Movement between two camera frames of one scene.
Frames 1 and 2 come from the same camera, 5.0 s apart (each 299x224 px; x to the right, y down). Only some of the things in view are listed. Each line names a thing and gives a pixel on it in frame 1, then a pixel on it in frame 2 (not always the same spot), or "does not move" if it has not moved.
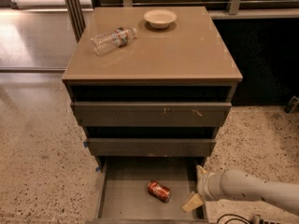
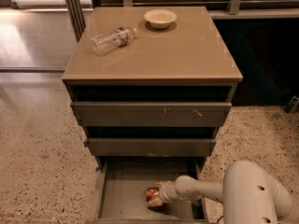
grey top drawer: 151,114 does not move
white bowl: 160,18 does not move
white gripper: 203,185 to 165,191
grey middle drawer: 149,147 does not move
